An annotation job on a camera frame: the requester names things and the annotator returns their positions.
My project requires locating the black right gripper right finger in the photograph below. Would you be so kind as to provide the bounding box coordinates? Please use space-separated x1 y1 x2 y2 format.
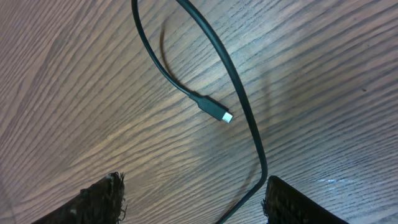
262 175 347 224

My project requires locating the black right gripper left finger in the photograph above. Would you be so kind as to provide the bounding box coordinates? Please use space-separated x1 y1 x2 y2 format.
33 172 126 224

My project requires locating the black USB cable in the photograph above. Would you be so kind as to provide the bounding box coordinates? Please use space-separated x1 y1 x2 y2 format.
130 0 269 224

